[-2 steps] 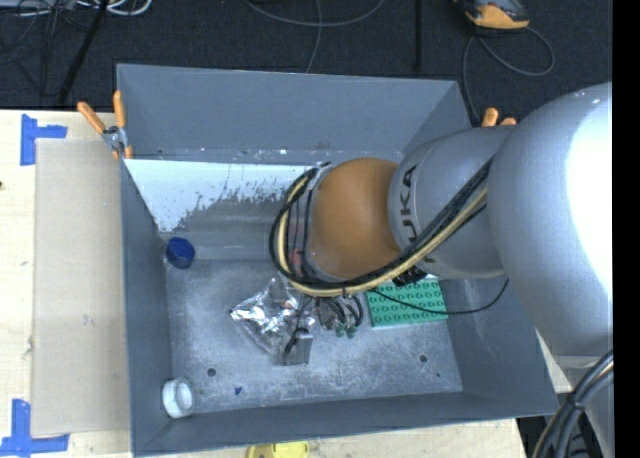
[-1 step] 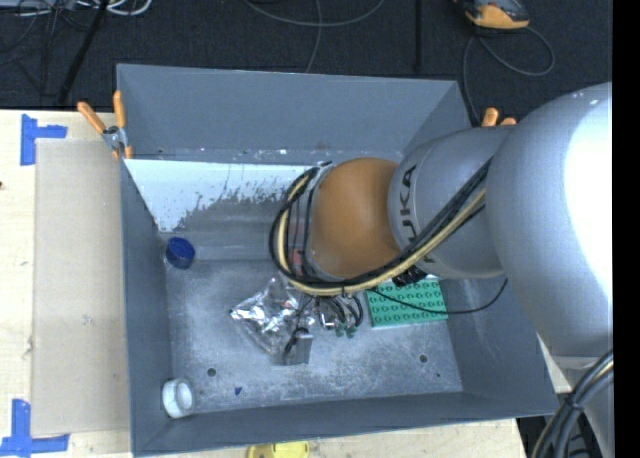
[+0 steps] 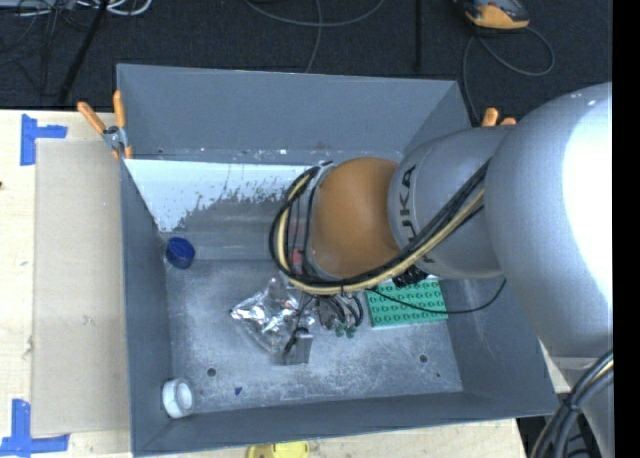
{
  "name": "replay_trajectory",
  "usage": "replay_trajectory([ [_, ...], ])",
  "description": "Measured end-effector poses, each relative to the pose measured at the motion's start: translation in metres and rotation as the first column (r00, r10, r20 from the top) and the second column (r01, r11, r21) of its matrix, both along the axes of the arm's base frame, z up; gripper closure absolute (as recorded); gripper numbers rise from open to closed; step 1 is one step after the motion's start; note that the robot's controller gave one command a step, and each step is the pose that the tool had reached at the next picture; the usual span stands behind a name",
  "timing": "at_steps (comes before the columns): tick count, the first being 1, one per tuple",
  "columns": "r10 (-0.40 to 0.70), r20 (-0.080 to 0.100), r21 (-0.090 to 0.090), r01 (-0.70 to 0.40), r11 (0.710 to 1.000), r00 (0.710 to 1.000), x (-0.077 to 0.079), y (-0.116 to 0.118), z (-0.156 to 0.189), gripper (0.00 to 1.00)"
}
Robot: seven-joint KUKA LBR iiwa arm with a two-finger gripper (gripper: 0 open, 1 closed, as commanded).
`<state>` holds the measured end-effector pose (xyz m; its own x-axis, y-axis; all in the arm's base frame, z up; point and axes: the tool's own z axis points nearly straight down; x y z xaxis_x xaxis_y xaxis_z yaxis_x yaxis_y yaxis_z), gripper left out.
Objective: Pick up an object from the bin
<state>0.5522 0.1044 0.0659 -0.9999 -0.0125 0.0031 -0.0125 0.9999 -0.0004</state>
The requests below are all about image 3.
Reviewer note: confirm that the small grey box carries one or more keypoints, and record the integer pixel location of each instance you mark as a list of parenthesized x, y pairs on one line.
[(299, 350)]

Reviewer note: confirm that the crumpled clear plastic packet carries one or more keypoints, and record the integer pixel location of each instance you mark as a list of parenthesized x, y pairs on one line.
[(260, 316)]

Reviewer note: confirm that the green studded toy plate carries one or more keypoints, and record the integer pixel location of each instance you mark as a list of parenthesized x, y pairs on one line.
[(410, 306)]

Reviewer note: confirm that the grey metal bin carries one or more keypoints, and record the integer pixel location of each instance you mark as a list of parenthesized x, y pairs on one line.
[(210, 341)]

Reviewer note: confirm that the blue cap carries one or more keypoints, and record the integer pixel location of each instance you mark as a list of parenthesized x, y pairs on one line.
[(180, 252)]

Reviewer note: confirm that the pale flat board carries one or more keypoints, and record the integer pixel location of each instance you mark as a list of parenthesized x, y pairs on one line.
[(75, 271)]

